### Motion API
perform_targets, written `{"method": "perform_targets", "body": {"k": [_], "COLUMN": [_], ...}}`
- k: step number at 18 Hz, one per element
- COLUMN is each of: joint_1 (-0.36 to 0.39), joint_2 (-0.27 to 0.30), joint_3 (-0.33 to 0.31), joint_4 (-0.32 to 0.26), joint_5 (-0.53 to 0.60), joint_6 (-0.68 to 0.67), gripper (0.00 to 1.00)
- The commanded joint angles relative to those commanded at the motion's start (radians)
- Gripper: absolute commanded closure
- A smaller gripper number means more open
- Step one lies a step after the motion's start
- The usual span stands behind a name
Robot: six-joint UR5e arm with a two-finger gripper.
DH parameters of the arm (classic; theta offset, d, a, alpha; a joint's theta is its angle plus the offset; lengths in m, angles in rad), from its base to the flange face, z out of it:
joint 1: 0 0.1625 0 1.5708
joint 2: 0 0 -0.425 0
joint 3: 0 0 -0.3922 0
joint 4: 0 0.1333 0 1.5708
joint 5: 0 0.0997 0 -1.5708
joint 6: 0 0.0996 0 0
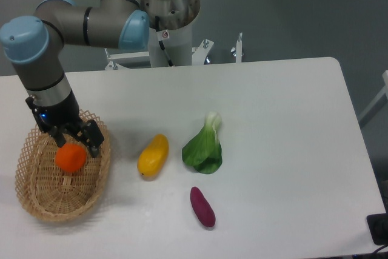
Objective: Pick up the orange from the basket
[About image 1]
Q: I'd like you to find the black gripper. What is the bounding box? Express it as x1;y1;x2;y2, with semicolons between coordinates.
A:
25;90;104;158

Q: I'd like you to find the orange fruit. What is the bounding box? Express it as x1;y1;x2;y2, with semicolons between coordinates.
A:
55;143;87;173

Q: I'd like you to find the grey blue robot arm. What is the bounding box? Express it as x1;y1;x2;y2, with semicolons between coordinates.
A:
1;0;150;157

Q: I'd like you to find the woven wicker basket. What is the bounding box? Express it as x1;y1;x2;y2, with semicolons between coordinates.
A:
15;110;111;223

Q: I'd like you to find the yellow mango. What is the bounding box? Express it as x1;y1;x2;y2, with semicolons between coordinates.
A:
137;134;169;178

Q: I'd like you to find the green bok choy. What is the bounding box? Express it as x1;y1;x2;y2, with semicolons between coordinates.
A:
181;112;222;175

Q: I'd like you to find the purple sweet potato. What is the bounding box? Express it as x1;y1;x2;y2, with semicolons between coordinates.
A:
190;187;216;228

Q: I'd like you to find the black device at edge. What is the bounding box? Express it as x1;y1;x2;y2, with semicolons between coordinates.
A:
366;213;387;246

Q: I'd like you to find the black cable on pedestal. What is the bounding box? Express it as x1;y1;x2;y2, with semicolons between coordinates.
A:
155;15;175;67

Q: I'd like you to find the white metal base frame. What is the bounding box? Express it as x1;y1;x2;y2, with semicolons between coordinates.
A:
105;32;244;70

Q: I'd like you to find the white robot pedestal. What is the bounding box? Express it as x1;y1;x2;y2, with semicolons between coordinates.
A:
141;0;200;67

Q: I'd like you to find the white frame at right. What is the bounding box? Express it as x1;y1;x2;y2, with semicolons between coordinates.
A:
358;70;387;129

